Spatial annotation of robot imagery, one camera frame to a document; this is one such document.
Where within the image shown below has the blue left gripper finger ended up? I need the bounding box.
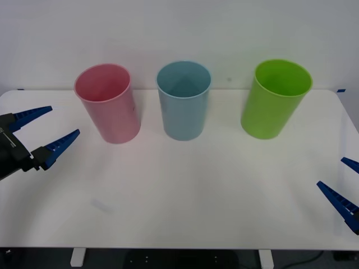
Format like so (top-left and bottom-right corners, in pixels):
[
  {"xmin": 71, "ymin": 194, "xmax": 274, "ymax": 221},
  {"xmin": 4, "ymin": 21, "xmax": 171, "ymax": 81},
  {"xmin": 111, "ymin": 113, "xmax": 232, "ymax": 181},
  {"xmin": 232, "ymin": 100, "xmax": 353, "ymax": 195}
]
[
  {"xmin": 0, "ymin": 105, "xmax": 53, "ymax": 134},
  {"xmin": 21, "ymin": 129, "xmax": 81, "ymax": 173}
]

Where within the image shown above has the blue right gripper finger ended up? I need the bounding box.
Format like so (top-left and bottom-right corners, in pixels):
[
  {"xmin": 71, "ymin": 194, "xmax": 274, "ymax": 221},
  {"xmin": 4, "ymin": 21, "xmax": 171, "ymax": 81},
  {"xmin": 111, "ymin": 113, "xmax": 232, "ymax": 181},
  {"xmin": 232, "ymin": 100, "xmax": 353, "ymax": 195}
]
[
  {"xmin": 316, "ymin": 180, "xmax": 359, "ymax": 235},
  {"xmin": 340, "ymin": 157, "xmax": 359, "ymax": 174}
]

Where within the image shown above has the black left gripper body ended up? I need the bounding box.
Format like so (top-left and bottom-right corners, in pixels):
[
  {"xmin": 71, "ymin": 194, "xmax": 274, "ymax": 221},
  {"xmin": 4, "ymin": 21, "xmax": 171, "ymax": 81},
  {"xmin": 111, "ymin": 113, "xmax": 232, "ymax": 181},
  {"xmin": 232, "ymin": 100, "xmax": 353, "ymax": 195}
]
[{"xmin": 0, "ymin": 126, "xmax": 34, "ymax": 182}]

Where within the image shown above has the pink plastic bin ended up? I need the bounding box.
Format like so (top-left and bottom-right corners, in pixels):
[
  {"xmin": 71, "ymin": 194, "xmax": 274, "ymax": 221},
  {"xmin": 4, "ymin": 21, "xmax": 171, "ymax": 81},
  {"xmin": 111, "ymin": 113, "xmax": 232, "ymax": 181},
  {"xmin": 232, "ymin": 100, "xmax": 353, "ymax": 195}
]
[{"xmin": 73, "ymin": 63, "xmax": 141, "ymax": 145}]

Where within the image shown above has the white table leg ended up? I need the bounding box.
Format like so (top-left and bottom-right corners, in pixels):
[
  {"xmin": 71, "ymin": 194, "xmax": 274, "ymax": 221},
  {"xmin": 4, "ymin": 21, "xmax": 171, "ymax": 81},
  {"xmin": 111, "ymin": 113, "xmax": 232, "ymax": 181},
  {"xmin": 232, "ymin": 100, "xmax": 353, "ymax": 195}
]
[
  {"xmin": 257, "ymin": 249, "xmax": 274, "ymax": 269},
  {"xmin": 70, "ymin": 248, "xmax": 86, "ymax": 267}
]

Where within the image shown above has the green plastic bin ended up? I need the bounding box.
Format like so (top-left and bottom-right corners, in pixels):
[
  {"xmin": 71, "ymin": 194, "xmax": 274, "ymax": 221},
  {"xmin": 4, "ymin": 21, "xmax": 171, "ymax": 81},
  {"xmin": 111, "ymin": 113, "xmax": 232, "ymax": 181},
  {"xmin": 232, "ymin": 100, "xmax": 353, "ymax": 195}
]
[{"xmin": 240, "ymin": 58, "xmax": 314, "ymax": 140}]

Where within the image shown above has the pale blue plastic bin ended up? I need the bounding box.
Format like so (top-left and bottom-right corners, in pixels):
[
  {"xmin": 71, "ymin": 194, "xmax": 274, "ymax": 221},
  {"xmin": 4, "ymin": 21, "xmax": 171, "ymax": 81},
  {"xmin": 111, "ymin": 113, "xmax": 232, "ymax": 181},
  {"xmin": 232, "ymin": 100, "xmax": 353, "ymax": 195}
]
[{"xmin": 156, "ymin": 60, "xmax": 212, "ymax": 141}]

